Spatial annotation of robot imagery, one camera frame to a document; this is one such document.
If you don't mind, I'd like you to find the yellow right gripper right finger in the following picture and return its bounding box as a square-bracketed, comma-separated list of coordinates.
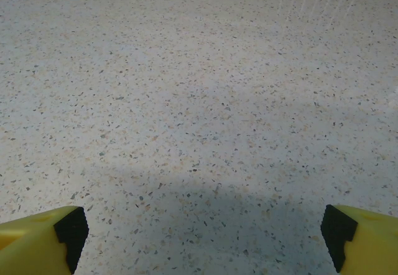
[320, 203, 398, 275]

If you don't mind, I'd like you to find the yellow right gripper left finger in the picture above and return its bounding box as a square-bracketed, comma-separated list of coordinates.
[0, 205, 90, 275]

